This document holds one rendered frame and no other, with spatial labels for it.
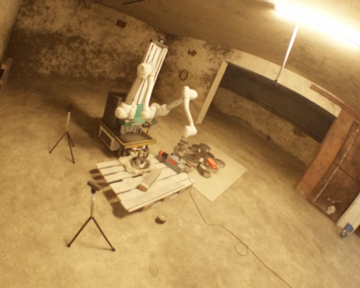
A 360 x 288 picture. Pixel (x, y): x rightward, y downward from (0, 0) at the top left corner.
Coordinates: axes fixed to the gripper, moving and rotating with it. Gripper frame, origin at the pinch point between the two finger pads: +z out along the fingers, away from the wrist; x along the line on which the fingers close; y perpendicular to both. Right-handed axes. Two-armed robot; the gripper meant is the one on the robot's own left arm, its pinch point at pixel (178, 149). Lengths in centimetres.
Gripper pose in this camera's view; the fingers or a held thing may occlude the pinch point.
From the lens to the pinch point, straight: 248.2
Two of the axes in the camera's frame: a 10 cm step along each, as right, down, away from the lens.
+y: -7.9, -5.0, 3.5
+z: -3.7, 8.5, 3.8
